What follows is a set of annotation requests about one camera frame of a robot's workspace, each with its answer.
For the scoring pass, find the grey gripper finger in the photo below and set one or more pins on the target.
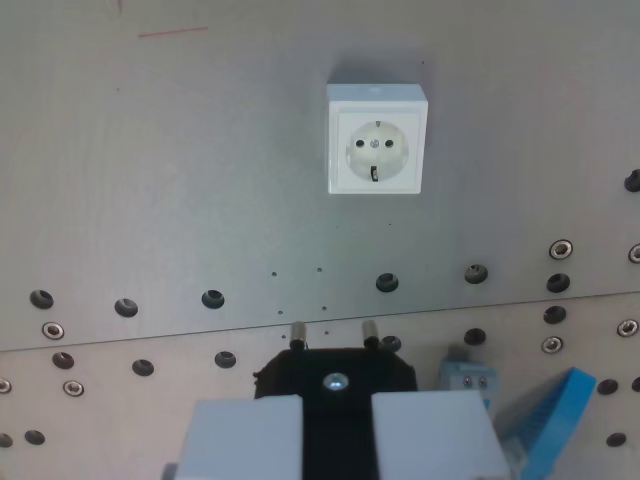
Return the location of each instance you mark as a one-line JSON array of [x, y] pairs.
[[240, 440], [430, 435]]

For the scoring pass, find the black power plug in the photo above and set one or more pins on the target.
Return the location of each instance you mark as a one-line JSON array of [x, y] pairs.
[[336, 425]]

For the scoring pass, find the silver hex socket screw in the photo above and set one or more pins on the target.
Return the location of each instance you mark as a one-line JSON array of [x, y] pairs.
[[53, 329], [561, 248], [2, 385], [552, 343], [635, 252], [627, 328], [73, 387]]

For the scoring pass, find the light blue terminal module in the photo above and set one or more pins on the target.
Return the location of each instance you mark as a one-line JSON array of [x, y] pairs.
[[467, 382]]

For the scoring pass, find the blue ribbed plastic block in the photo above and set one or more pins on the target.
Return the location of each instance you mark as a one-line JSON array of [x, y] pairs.
[[550, 425]]

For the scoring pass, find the small black knob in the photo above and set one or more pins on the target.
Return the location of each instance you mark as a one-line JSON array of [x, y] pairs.
[[633, 180]]

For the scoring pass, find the white wall socket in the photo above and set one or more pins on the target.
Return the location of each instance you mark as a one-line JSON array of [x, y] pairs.
[[376, 142]]

